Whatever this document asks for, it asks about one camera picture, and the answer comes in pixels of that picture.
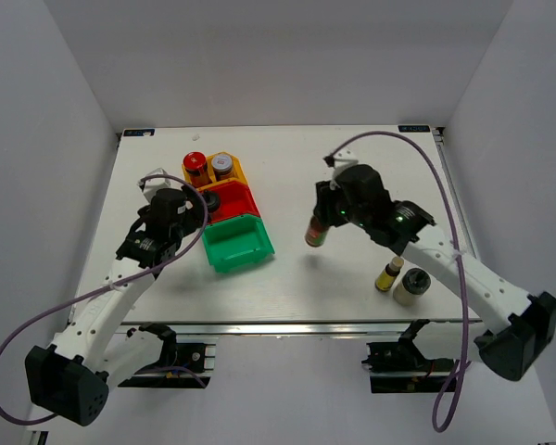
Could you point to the black lid white spice jar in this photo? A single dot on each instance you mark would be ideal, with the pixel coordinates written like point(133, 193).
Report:
point(414, 283)

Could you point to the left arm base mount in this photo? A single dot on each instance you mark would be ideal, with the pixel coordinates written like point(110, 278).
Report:
point(187, 364)

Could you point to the right blue table sticker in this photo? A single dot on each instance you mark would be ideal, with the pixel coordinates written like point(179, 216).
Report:
point(408, 128)

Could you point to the yellow label small bottle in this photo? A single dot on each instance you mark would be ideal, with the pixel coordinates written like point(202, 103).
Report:
point(387, 278)

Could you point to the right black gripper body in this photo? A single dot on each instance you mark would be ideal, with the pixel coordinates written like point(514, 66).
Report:
point(347, 212)

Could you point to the white lid sauce jar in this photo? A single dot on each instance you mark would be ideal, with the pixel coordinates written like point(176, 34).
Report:
point(223, 166)

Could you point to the red lid chili sauce jar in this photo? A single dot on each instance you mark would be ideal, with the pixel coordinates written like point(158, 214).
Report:
point(196, 168)

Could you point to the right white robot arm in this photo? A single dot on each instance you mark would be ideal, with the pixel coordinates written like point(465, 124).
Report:
point(518, 324)

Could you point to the aluminium table frame rail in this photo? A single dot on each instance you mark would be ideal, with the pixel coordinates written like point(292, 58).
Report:
point(285, 329)

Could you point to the green plastic bin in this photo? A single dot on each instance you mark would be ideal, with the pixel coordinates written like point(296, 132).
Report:
point(236, 243)

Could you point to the blue table sticker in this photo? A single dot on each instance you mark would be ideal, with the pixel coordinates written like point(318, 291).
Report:
point(408, 128)
point(138, 132)

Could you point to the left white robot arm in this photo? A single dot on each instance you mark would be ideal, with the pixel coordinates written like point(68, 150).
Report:
point(73, 376)

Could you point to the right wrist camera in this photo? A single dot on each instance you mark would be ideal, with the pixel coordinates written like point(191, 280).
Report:
point(340, 160)

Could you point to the black lid spice grinder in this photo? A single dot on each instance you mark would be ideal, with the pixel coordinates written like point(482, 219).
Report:
point(213, 202)

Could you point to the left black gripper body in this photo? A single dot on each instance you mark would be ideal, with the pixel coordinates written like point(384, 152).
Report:
point(189, 210)

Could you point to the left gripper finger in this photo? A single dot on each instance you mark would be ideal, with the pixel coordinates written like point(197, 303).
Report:
point(196, 199)
point(194, 223)

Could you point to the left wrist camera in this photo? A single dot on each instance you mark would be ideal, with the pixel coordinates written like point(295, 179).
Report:
point(150, 187)

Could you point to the red plastic bin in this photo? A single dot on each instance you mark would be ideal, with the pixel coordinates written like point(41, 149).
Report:
point(235, 200)

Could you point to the left blue table sticker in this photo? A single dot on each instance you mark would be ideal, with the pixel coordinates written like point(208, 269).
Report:
point(138, 132)

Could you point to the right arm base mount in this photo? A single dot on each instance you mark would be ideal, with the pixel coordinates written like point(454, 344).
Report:
point(418, 357)

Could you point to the green label sauce bottle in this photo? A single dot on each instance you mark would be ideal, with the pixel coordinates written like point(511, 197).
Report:
point(316, 232)

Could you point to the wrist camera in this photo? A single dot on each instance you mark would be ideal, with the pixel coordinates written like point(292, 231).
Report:
point(150, 187)
point(340, 160)

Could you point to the yellow plastic bin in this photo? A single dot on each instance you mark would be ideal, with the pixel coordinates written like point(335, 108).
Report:
point(238, 172)

